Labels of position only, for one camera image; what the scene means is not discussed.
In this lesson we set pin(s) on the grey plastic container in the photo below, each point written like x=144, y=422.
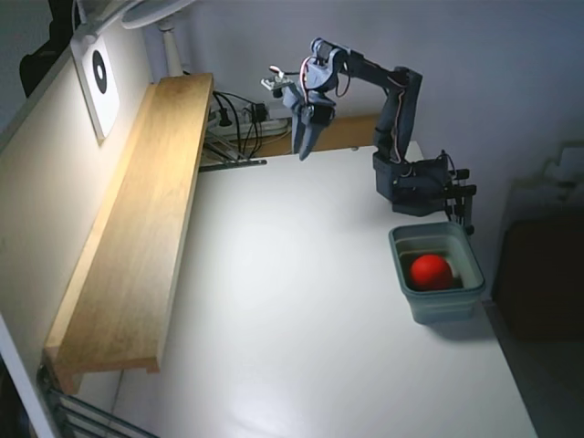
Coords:
x=438, y=305

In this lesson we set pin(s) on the black metal shelf bracket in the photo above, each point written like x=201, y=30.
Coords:
x=228, y=162

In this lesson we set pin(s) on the wooden back board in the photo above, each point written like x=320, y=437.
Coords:
x=347, y=132

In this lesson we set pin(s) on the long wooden shelf plank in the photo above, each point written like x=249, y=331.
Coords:
x=137, y=237

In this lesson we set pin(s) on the red ball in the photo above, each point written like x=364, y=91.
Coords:
x=429, y=273

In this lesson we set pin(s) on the dark box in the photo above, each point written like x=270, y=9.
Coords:
x=543, y=278

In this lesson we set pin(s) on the black table clamp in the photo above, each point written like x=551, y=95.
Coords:
x=466, y=205
x=460, y=175

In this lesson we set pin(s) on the white desk lamp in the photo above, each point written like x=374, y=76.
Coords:
x=171, y=45

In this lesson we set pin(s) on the black bag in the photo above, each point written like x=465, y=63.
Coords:
x=43, y=55

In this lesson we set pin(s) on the white wall fixture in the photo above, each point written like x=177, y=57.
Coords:
x=563, y=166

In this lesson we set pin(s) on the small wrist camera board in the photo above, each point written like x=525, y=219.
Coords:
x=275, y=84

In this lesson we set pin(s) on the black power plug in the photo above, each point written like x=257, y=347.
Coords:
x=260, y=112

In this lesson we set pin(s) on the blue-grey robot arm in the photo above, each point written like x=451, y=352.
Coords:
x=397, y=118

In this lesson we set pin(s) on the blue-grey gripper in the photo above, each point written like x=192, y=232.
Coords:
x=305, y=119

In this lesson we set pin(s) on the white power strip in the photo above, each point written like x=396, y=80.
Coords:
x=274, y=125

